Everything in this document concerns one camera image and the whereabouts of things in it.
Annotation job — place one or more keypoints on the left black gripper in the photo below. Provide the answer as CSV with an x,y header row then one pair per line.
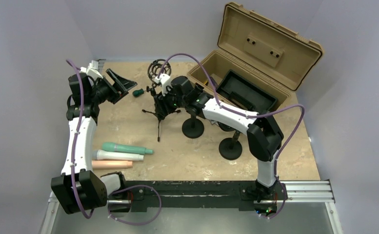
x,y
121,90

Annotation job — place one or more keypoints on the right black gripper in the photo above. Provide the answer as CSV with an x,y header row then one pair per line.
x,y
163,106

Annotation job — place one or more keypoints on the round base clip stand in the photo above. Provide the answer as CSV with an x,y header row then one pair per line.
x,y
192,127

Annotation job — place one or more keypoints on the black tripod mic stand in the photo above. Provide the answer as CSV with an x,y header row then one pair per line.
x,y
152,72

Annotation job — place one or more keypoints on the green microphone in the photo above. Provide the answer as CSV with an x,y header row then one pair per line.
x,y
114,147

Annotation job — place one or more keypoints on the white microphone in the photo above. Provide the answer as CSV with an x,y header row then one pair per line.
x,y
105,155

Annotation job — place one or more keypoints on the round base shock mount stand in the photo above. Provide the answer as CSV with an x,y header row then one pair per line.
x,y
230,148

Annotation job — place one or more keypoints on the pink microphone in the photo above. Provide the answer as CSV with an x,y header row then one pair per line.
x,y
111,164

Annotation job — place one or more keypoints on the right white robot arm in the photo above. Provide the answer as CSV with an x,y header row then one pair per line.
x,y
263,133

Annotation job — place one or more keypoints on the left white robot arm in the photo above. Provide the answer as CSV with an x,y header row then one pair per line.
x,y
78,189

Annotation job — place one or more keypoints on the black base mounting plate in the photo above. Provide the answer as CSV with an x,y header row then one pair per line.
x,y
241,195

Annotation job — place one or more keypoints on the tan plastic tool case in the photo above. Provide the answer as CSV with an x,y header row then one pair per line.
x,y
269,55

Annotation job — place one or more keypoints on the green handle screwdriver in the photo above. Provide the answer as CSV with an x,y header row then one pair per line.
x,y
138,93

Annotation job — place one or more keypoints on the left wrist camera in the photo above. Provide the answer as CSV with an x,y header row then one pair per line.
x,y
92,70

